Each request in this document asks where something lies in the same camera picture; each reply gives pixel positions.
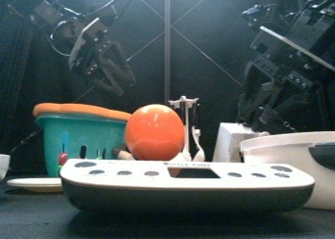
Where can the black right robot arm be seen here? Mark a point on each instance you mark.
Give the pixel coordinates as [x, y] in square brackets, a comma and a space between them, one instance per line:
[313, 14]

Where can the white toy knife block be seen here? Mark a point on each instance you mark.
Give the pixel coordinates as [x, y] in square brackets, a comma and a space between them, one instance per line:
[228, 141]

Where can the white toy pot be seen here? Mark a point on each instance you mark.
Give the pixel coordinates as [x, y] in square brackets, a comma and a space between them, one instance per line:
[278, 164]

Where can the teal basket orange rim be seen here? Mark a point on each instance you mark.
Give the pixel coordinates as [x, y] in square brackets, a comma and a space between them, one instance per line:
[86, 135]

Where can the orange toy egg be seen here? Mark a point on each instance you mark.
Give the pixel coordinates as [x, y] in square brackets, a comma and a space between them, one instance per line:
[154, 132]

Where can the white toy spoon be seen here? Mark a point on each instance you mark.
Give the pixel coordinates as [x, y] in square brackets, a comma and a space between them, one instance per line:
[197, 151]

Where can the white toy spatula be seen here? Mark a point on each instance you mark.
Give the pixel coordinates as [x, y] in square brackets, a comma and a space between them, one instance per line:
[184, 155]

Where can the red toy vegetable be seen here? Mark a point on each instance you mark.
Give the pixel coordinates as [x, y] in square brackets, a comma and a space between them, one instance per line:
[62, 158]

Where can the white toy stove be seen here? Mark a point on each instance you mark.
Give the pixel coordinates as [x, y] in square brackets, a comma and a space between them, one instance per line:
[186, 190]

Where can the small white plate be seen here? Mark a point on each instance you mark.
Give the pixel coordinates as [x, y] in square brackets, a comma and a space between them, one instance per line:
[34, 184]

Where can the grey vertical frame pole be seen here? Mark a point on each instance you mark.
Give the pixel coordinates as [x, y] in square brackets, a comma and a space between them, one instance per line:
[166, 47]

